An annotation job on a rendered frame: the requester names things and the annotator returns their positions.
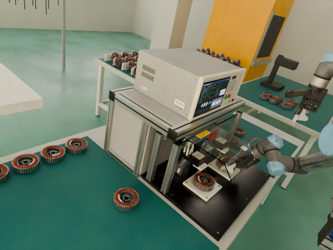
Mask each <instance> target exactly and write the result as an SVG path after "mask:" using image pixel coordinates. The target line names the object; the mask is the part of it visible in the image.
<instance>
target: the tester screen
mask: <svg viewBox="0 0 333 250"><path fill-rule="evenodd" d="M228 82H229V78H228V79H224V80H220V81H216V82H212V83H208V84H204V85H203V88H202V91H201V94H200V98H199V101H198V104H197V108H196V111H198V110H200V109H203V108H206V107H208V106H210V107H211V104H212V101H213V100H214V99H216V98H219V97H222V96H224V94H222V95H219V96H217V97H214V95H215V92H217V91H220V90H223V89H226V87H227V84H228ZM205 102H208V104H207V106H205V107H202V108H201V104H202V103H205ZM219 106H220V105H219ZM210 107H209V109H207V110H205V111H202V112H200V113H197V114H194V116H196V115H198V114H201V113H203V112H206V111H208V110H211V109H213V108H211V109H210ZM216 107H218V106H216ZM216 107H214V108H216ZM196 111H195V113H196Z"/></svg>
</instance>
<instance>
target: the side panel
mask: <svg viewBox="0 0 333 250"><path fill-rule="evenodd" d="M148 127H149V125H148V124H147V123H145V122H144V121H142V120H141V119H139V118H138V117H136V116H135V115H133V114H132V113H130V112H129V111H127V110H126V109H124V108H123V107H121V106H120V105H118V104H117V103H115V102H113V101H112V100H110V99H109V103H108V113H107V123H106V133H105V143H104V150H105V151H106V152H107V153H108V154H109V155H110V156H111V157H113V158H114V159H115V160H116V161H117V162H119V163H120V164H121V165H122V166H123V167H125V168H126V169H127V170H128V171H129V172H130V173H132V174H133V175H135V177H138V176H140V175H139V171H140V166H141V161H142V156H143V151H144V146H145V141H146V136H147V132H148Z"/></svg>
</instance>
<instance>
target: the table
mask: <svg viewBox="0 0 333 250"><path fill-rule="evenodd" d="M196 50H197V51H199V52H202V53H204V54H205V53H206V54H207V55H209V56H212V57H215V58H217V59H219V60H222V61H225V62H227V63H230V64H233V65H235V66H238V67H240V68H244V67H241V66H240V60H236V61H235V60H232V62H231V61H230V57H226V58H225V57H224V54H221V55H220V56H219V54H216V55H215V52H214V51H211V52H210V49H209V48H206V51H205V49H204V48H202V49H201V51H200V49H196ZM138 55H139V54H138V53H137V52H136V51H133V52H132V53H131V56H129V54H128V52H122V53H121V56H120V57H119V55H118V53H116V52H114V53H111V55H110V59H111V61H105V58H95V62H96V63H97V64H99V72H98V86H97V99H96V113H95V114H96V116H100V115H101V108H103V109H104V110H106V111H108V106H106V105H105V104H107V103H109V99H105V100H102V96H103V84H104V73H105V68H106V69H108V70H110V71H111V72H113V73H115V74H117V75H119V76H120V77H122V78H124V79H126V80H127V81H129V82H131V83H133V84H134V81H135V75H136V68H137V66H136V63H135V62H138V59H137V58H138ZM132 57H134V61H133V59H132ZM122 58H124V61H125V63H127V68H128V69H127V70H121V69H122V63H123V60H122ZM113 63H114V65H113ZM119 63H120V64H119ZM131 68H133V69H132V74H133V75H131ZM245 69H246V68H245Z"/></svg>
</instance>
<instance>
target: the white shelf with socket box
mask: <svg viewBox="0 0 333 250"><path fill-rule="evenodd" d="M43 107H44V105H43V98H42V97H41V96H40V95H38V94H37V93H36V92H35V91H34V90H33V89H31V88H30V87H29V86H28V85H27V84H26V83H24V82H23V81H22V80H21V79H20V78H18V77H17V76H16V75H15V74H14V73H13V72H11V71H10V70H9V69H8V68H7V67H5V66H4V65H3V64H1V63H0V116H3V115H8V114H13V113H18V112H23V111H28V110H33V109H38V108H43Z"/></svg>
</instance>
